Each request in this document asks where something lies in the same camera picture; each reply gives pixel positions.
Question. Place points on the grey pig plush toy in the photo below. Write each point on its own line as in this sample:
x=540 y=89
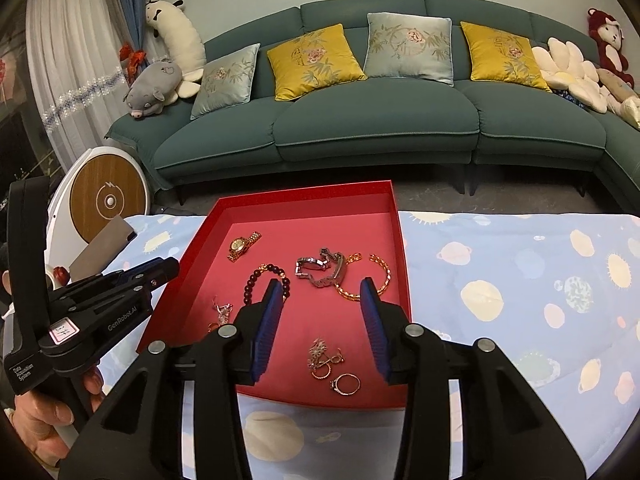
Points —
x=152 y=85

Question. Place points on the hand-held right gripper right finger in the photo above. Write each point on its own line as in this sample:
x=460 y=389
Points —
x=372 y=325

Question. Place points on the blue planet print tablecloth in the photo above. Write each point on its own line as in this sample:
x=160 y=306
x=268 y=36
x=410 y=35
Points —
x=500 y=270

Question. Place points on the yellow embroidered cushion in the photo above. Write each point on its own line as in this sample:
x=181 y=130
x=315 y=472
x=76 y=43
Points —
x=315 y=60
x=505 y=57

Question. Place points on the gold wristwatch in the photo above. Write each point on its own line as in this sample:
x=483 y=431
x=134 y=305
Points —
x=243 y=246

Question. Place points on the white machine with wooden disc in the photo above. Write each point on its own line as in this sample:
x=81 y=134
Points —
x=105 y=200

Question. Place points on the gold crescent earrings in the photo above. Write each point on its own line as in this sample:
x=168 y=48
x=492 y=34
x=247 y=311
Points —
x=317 y=349

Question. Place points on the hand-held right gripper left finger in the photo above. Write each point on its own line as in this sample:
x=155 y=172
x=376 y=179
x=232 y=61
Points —
x=267 y=325

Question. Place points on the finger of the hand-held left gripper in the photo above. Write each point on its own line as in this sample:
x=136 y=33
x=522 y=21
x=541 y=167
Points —
x=150 y=270
x=120 y=296

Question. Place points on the beige plush toy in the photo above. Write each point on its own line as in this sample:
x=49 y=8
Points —
x=617 y=87

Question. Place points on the person's left hand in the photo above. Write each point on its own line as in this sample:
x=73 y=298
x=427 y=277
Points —
x=40 y=420

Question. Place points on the white sheer curtain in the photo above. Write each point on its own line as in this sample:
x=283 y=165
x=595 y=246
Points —
x=75 y=60

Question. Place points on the silver wristwatch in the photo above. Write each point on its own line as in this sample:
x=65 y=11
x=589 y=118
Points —
x=320 y=266

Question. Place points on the small red ornament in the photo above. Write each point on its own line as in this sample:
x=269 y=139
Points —
x=60 y=275

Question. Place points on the green fabric sofa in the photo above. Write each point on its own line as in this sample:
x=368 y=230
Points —
x=375 y=115

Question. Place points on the red monkey plush toy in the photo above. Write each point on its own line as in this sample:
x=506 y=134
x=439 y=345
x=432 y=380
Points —
x=607 y=45

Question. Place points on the red tray box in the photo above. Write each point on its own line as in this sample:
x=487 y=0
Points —
x=300 y=230

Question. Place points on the grey embroidered cushion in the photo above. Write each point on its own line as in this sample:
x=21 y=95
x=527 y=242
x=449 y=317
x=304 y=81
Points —
x=407 y=47
x=225 y=80

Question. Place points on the red bow ornament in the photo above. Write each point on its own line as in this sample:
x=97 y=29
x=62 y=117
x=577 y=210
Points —
x=132 y=60

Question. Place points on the cream flower shaped cushion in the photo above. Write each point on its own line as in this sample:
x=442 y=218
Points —
x=570 y=75

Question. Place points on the grey flat box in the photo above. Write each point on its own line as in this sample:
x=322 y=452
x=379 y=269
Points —
x=100 y=252

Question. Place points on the white cow plush toy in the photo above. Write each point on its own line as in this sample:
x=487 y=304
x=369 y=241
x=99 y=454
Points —
x=175 y=35

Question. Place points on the blue curtain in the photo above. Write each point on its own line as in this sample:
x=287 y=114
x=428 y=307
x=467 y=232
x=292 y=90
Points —
x=132 y=10

